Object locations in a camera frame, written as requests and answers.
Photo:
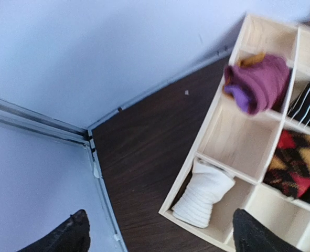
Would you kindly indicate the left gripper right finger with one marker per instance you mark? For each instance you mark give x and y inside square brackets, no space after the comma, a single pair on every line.
[250,235]

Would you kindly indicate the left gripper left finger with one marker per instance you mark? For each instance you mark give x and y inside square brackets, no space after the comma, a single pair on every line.
[71,235]

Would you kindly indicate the cream and brown sock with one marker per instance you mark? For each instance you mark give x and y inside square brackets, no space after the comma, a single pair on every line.
[207,186]

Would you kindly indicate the strawberry pattern sock in box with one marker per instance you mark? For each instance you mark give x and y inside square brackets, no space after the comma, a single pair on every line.
[289,169]

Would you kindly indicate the wooden compartment box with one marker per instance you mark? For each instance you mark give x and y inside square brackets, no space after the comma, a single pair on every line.
[244,145]

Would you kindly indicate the black striped sock in box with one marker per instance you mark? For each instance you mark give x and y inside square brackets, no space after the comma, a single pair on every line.
[299,109]

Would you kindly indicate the purple sock in box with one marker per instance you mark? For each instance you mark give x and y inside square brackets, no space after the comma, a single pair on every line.
[257,83]

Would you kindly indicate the left aluminium frame post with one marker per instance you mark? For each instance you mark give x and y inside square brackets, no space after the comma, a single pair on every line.
[17,116]

